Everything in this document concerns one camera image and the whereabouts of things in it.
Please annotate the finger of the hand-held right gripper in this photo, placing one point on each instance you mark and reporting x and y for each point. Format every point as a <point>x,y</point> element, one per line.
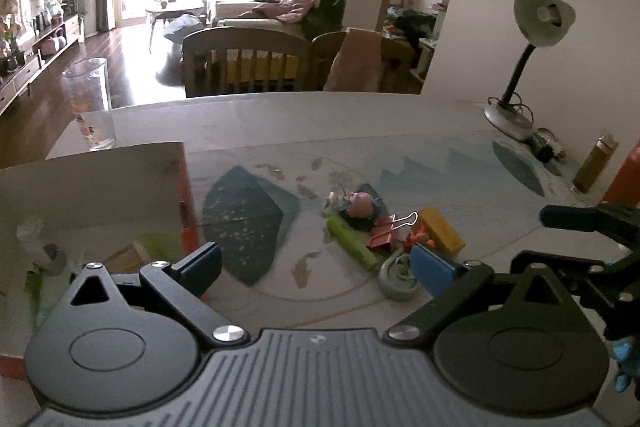
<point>570,217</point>
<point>550,259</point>

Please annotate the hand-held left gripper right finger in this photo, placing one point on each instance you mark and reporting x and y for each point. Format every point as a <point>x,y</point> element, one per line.
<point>435,272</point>

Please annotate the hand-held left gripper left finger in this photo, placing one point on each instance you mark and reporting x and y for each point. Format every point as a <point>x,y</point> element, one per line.
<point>200,267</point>

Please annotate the small orange toy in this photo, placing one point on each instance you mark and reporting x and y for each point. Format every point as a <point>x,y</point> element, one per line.
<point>419,238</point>

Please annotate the yellow box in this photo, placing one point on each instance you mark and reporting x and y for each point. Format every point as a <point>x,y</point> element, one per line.
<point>442,229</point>

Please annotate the orange binder clip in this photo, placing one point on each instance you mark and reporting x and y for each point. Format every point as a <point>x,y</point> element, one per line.
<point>387,234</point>

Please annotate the green tube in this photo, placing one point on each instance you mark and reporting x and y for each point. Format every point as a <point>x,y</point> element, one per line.
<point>350,241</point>

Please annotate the pink pig toy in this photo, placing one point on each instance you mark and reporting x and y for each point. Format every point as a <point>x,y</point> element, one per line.
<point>361,204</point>

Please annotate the orange cardboard box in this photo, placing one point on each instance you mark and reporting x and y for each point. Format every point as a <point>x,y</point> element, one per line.
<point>100,187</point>

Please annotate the white bottle silver cap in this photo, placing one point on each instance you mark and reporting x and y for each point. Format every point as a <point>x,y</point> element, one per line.
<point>37,247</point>

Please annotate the person's right hand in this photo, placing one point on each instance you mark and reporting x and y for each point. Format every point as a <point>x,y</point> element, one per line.
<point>627,364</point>

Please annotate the brown bottle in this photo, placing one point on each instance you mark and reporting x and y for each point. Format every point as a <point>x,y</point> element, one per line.
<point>595,164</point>

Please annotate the blue printed table mat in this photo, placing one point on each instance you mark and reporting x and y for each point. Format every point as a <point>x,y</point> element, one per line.
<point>240,217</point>

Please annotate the orange water bottle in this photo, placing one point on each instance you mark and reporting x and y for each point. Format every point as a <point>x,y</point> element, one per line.
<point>625,182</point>

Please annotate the black power plug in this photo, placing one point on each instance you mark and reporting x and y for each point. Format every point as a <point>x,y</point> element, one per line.
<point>547,147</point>

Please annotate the clear glass vase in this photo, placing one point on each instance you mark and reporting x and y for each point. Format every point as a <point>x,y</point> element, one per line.
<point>90,107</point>

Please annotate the grey desk lamp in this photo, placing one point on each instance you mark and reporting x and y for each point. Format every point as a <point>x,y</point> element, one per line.
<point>542,14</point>

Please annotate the light wooden chair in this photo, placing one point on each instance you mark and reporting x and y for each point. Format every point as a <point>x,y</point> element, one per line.
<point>397,62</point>
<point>240,39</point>

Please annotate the pink cloth on chair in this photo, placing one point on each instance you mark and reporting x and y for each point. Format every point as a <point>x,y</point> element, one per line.
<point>355,62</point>

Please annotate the grey bean bag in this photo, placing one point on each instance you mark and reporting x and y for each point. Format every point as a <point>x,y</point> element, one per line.
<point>182,28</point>

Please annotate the beige sofa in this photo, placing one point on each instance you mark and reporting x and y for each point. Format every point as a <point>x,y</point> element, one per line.
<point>235,14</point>

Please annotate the wooden tv cabinet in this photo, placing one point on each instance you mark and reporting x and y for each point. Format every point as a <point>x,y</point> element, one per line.
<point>30,72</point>

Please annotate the round coffee table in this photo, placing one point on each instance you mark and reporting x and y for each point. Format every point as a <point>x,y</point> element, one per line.
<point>175,7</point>

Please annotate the pink flower arrangement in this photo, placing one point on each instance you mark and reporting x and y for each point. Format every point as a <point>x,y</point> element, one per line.
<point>6,39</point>

